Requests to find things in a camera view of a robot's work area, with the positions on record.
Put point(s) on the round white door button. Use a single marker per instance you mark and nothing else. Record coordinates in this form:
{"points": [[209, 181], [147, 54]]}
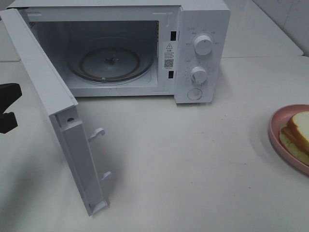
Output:
{"points": [[194, 94]]}

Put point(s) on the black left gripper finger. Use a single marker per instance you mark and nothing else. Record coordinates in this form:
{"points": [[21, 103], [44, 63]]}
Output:
{"points": [[7, 122], [9, 93]]}

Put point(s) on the glass microwave turntable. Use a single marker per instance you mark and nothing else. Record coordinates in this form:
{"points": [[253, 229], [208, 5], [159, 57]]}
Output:
{"points": [[110, 59]]}

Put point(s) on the white microwave door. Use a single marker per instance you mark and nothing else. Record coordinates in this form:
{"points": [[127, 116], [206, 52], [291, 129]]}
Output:
{"points": [[61, 107]]}

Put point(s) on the white microwave knob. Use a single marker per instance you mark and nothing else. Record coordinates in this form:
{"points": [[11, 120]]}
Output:
{"points": [[199, 75], [203, 44]]}

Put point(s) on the pink round plate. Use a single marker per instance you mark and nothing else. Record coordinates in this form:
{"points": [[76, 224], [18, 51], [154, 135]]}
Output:
{"points": [[278, 118]]}

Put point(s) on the white warning label sticker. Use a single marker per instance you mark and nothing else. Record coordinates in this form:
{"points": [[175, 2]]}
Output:
{"points": [[168, 55]]}

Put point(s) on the white microwave oven body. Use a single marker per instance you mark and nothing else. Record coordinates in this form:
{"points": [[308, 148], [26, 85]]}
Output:
{"points": [[58, 23]]}

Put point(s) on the white bread sandwich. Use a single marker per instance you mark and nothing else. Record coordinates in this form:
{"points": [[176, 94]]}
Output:
{"points": [[294, 136]]}

